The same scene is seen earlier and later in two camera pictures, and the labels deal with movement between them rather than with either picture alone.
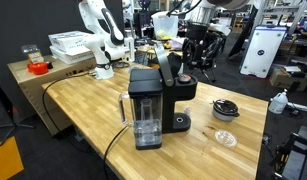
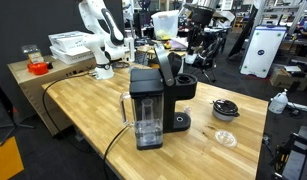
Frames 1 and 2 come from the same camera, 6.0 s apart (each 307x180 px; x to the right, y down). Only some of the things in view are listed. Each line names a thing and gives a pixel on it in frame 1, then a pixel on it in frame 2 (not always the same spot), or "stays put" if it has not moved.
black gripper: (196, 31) to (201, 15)
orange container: (40, 68) stays put
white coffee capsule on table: (187, 109) stays put
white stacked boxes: (69, 47) stays put
